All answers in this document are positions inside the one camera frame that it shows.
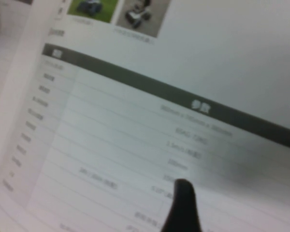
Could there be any white product brochure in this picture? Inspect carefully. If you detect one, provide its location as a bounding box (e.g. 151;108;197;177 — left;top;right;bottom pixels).
0;0;290;232

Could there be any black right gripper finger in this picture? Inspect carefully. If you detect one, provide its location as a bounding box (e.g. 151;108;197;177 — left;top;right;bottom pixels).
160;178;203;232

